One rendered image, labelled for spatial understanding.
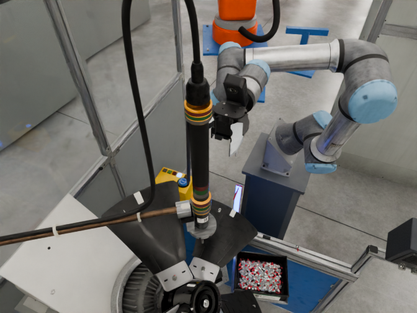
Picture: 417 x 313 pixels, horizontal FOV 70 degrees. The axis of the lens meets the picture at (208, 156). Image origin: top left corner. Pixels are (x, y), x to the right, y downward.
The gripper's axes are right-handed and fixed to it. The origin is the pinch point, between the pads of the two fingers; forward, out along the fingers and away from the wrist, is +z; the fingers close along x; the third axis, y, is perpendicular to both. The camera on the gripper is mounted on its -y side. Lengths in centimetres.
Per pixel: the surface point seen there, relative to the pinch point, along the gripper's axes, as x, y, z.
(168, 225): 10.0, 30.4, 5.7
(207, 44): 150, 163, -342
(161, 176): 35, 59, -28
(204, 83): -2.1, -19.2, 7.3
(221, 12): 131, 117, -347
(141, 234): 15.8, 31.2, 10.8
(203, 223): -2.0, 17.0, 8.4
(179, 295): 1.4, 42.8, 17.9
